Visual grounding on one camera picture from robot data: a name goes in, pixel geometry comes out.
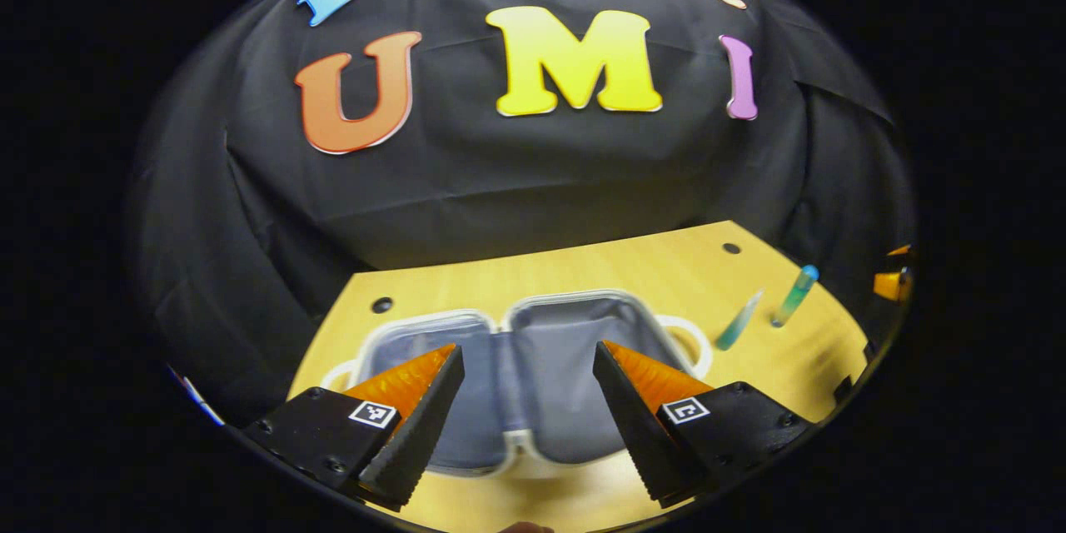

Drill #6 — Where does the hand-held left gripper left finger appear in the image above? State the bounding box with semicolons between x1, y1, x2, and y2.
242;342;466;513

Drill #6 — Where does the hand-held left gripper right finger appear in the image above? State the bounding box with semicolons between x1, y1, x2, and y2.
592;339;814;510

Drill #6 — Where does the teal tube with blue cap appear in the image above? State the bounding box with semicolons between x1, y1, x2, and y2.
770;264;821;329

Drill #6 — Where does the white suitcase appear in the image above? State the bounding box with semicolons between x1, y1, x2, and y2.
321;290;715;480

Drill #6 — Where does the teal tube with clear cap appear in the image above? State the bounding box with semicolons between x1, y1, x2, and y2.
715;289;765;353

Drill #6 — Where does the black backdrop cloth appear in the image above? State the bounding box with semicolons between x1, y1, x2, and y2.
125;0;917;434

